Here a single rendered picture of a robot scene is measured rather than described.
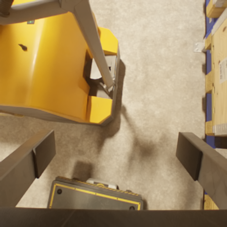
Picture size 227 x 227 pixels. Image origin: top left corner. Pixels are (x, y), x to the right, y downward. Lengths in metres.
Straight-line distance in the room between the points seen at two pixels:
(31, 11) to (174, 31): 1.64
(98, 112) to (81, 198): 0.64
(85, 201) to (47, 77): 0.91
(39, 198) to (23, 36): 1.43
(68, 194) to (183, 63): 1.56
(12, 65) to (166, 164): 1.37
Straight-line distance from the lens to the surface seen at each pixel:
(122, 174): 1.58
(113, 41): 1.47
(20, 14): 0.47
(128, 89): 1.63
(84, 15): 0.62
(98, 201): 1.33
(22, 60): 0.91
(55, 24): 1.00
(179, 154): 0.17
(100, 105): 1.25
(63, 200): 1.40
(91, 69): 1.26
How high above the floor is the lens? 1.55
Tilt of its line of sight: 79 degrees down
